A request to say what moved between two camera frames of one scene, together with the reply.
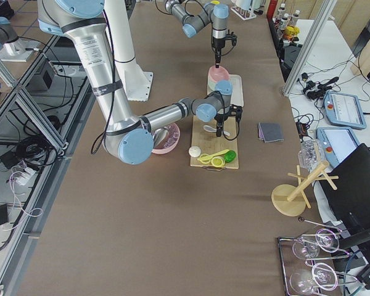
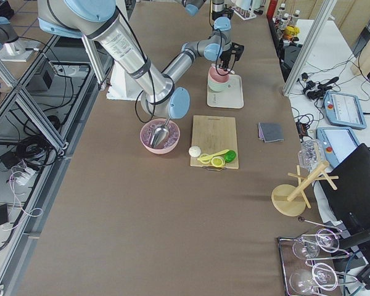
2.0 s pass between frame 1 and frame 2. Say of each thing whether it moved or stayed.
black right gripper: moved
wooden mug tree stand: stayed
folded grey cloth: stayed
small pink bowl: stayed
